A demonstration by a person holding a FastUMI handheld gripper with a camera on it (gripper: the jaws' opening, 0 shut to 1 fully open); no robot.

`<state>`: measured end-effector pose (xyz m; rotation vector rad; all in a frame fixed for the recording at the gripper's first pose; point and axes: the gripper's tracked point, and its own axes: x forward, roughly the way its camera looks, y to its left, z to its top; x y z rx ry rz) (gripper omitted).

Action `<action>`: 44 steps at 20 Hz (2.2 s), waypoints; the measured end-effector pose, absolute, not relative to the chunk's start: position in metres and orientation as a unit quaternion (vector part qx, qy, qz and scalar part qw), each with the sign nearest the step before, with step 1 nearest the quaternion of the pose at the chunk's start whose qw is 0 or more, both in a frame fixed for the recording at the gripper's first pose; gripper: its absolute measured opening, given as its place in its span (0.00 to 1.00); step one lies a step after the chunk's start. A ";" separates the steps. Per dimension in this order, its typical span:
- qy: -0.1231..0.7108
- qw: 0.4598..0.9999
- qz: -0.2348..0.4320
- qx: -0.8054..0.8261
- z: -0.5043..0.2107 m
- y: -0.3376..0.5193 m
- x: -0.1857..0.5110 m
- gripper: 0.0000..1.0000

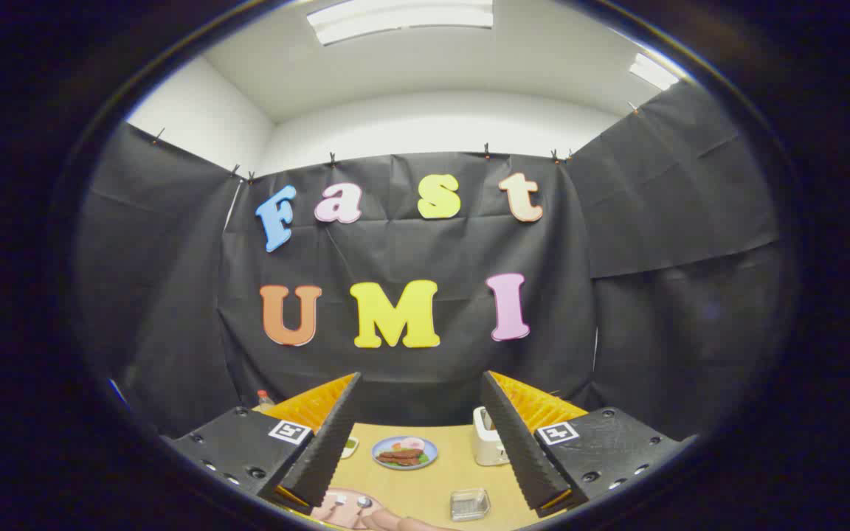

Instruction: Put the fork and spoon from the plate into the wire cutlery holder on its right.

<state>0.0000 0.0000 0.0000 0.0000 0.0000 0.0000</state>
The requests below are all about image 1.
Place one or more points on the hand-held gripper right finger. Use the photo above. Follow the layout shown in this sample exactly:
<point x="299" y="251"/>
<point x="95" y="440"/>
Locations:
<point x="517" y="450"/>

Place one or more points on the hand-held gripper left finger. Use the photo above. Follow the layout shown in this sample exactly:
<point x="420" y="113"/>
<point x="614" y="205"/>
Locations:
<point x="325" y="450"/>

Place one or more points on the white divided seasoning tray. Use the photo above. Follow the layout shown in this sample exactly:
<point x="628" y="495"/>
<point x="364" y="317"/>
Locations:
<point x="350" y="445"/>

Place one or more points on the white toaster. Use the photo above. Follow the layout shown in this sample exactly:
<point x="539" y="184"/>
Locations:
<point x="488" y="446"/>

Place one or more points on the blue plate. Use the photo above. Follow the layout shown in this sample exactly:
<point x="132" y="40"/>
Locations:
<point x="384" y="446"/>

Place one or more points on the pink plate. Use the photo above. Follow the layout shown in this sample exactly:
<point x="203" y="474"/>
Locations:
<point x="351" y="516"/>

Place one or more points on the brown bacon strip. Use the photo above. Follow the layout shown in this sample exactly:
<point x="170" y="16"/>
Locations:
<point x="400" y="462"/>
<point x="398" y="455"/>

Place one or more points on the perforated metal basket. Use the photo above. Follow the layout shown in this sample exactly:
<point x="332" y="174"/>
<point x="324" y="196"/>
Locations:
<point x="469" y="505"/>

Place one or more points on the clear bottle with red cap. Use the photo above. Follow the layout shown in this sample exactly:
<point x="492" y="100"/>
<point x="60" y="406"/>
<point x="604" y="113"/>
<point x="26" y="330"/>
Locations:
<point x="265" y="402"/>

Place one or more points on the pink ham slice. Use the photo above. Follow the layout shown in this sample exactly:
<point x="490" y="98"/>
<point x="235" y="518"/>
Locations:
<point x="412" y="443"/>

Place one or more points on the black backdrop cloth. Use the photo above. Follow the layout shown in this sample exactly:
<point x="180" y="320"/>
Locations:
<point x="410" y="254"/>

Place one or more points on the small ceiling light panel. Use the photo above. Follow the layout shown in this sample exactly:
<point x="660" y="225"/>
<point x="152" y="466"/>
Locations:
<point x="654" y="71"/>

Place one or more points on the long ceiling light panel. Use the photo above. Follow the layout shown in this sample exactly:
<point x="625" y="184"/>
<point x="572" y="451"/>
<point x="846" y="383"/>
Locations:
<point x="403" y="18"/>

